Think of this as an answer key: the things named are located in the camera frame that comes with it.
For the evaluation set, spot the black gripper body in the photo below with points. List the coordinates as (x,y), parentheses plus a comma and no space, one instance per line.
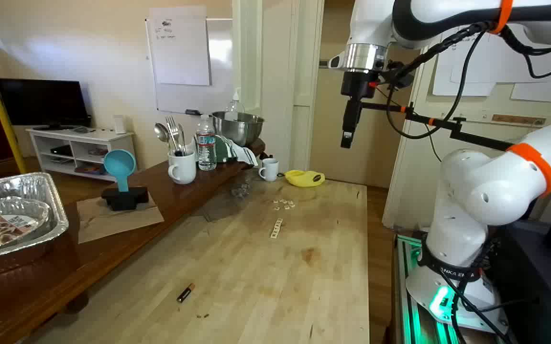
(355,87)

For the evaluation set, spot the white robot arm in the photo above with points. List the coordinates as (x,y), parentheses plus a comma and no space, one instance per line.
(387,43)

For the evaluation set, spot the row of letter tiles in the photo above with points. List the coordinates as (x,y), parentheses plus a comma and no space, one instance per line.
(276,228)

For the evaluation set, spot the yellow plastic bowl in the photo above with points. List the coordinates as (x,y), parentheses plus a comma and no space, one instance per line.
(305,179)

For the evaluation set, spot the white mug on table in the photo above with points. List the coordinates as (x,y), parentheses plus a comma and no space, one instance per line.
(268,169)

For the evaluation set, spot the steel mixing bowl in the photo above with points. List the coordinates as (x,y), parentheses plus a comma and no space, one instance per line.
(244,131)

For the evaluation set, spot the clear soap dispenser bottle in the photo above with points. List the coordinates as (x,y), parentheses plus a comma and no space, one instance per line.
(234,108)

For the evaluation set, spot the striped green white towel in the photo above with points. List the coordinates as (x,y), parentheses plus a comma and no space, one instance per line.
(230,152)

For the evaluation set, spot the clear water bottle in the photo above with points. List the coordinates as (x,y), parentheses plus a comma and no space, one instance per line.
(205,144)

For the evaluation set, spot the white mug with utensils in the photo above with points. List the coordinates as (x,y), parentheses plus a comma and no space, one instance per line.
(182,169)

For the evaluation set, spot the blue plastic scoop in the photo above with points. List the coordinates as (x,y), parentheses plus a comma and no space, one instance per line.
(121,165)

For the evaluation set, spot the black scoop stand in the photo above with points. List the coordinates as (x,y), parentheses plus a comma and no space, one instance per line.
(125,200)

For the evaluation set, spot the black marker pen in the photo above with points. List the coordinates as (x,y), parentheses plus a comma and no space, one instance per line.
(180,299)

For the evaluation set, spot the brown cardboard sheet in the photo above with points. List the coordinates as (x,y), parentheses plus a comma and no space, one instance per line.
(98,221)

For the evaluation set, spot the white tv shelf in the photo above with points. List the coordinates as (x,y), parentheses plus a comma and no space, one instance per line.
(77,154)

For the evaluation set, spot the black television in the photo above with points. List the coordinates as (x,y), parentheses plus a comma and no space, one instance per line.
(45,102)

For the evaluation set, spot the aluminium foil tray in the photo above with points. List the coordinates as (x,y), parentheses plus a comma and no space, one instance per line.
(31,213)

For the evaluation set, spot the dark wooden side table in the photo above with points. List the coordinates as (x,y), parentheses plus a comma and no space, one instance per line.
(47,280)

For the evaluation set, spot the black camera mount rod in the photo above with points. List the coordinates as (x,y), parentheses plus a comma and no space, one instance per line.
(456,127)

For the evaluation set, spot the white paper on wall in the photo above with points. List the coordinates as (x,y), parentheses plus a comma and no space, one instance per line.
(180,45)

